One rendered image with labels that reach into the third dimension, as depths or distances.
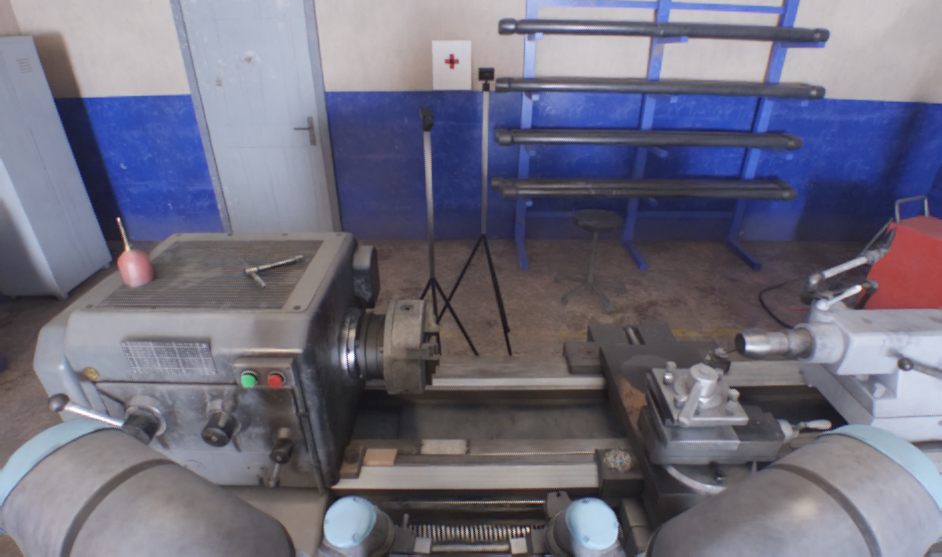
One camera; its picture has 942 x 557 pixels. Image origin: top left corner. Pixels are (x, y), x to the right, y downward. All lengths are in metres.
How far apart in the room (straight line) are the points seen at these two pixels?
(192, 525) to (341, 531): 0.56
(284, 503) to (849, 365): 1.53
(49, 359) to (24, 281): 3.41
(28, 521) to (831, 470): 0.66
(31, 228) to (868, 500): 4.46
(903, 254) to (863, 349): 2.38
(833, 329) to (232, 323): 1.53
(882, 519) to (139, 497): 0.58
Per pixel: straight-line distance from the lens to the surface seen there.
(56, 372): 1.36
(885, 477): 0.54
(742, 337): 1.50
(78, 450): 0.54
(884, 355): 1.68
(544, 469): 1.34
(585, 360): 1.64
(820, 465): 0.52
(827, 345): 1.58
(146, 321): 1.20
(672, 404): 1.16
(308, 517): 1.34
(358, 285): 1.36
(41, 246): 4.49
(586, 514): 1.00
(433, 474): 1.33
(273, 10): 4.25
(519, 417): 1.62
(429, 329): 1.31
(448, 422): 1.60
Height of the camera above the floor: 1.89
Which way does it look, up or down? 28 degrees down
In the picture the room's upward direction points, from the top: straight up
